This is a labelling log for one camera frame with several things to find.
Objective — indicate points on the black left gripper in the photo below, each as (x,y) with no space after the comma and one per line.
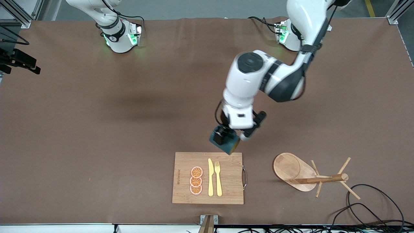
(222,132)

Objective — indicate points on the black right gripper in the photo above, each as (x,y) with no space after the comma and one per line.
(20,59)

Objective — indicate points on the dark green cup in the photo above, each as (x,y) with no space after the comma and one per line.
(231,147)

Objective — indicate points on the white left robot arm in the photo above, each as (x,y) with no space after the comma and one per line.
(249,84)

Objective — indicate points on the orange slice toy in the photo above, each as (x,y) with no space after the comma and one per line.
(197,171)
(195,182)
(195,190)

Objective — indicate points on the yellow plastic knife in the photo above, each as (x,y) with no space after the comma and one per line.
(211,181)

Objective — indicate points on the yellow plastic fork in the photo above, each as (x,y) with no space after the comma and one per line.
(219,184)

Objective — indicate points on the bamboo cutting board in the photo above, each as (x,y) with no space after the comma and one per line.
(229,191)

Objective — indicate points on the wooden mug tree rack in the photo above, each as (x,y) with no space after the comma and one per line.
(286,168)

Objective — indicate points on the brown mounting bar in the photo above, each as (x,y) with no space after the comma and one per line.
(207,225)

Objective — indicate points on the brown table cover sheet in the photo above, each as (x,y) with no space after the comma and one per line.
(97,145)

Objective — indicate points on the aluminium frame post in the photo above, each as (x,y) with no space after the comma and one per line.
(393,19)
(24,21)

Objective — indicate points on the grey metal bracket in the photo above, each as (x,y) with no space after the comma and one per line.
(215,219)

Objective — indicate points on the white table edge rail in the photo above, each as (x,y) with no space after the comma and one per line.
(48,228)

